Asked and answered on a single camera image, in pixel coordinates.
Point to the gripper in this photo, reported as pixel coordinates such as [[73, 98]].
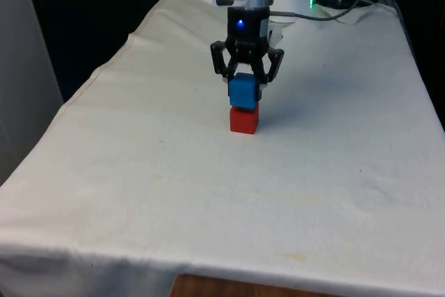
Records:
[[248, 32]]

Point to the blue cube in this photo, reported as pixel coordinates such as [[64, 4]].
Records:
[[243, 90]]

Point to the red cube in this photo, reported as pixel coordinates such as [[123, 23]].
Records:
[[243, 121]]

